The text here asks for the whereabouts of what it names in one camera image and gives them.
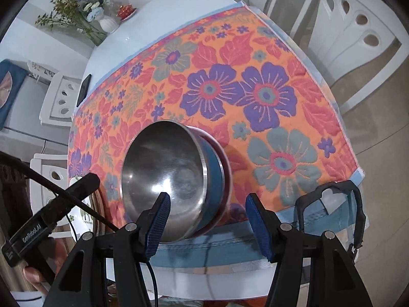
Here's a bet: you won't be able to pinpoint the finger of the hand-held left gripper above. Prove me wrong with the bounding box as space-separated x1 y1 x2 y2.
64 173 101 207

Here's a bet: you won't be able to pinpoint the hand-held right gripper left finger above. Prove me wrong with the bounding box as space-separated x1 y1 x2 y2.
45 192 171 307

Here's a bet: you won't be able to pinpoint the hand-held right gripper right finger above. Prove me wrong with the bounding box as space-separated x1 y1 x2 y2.
245 193 374 307

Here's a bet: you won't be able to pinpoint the white tree print plate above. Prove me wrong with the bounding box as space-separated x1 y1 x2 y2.
69 175 103 242

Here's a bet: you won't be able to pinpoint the blue steel bowl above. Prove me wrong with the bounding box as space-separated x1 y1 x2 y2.
121 120 225 243

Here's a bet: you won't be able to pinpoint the red steel bowl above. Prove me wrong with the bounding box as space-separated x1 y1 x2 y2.
188 128 231 235

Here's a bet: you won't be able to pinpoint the person's left hand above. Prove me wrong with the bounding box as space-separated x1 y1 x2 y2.
23 238 66 295

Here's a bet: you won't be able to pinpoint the orange floral tablecloth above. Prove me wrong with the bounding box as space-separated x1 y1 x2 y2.
84 0 369 264

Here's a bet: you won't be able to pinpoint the black smartphone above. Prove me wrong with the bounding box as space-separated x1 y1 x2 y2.
76 74 92 107

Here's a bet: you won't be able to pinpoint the blue printed cloth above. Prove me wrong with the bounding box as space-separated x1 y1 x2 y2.
0 59 27 129

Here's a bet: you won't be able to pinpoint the orange floral table cloth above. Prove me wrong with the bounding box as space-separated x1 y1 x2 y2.
67 3 363 227

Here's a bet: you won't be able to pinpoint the green glass vase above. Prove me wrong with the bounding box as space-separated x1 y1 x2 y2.
81 22 107 47

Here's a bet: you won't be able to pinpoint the dried green flowers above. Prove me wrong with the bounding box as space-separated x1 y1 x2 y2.
35 0 96 40

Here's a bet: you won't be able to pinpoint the red ornament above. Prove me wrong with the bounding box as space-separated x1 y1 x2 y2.
116 4 138 20

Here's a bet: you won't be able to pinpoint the blue and white flowers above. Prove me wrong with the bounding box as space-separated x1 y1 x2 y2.
75 0 120 21

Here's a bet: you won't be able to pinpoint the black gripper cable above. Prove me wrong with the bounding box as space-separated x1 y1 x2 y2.
0 150 119 232

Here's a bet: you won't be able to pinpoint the thin black cable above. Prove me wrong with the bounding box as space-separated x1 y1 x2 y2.
146 257 160 307

